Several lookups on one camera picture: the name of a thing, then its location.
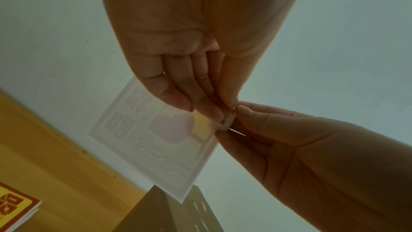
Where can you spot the person's left hand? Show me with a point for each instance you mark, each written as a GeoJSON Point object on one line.
{"type": "Point", "coordinates": [199, 22]}

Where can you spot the person's right hand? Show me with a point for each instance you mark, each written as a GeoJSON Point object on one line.
{"type": "Point", "coordinates": [322, 164]}

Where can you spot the red yellow sticker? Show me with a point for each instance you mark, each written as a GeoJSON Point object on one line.
{"type": "Point", "coordinates": [204, 126]}

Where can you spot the white backing paper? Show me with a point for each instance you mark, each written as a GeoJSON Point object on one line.
{"type": "Point", "coordinates": [145, 139]}

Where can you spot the brown cardboard box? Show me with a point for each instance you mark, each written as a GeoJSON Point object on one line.
{"type": "Point", "coordinates": [151, 213]}

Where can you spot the stack of warning stickers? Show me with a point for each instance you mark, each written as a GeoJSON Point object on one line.
{"type": "Point", "coordinates": [16, 205]}

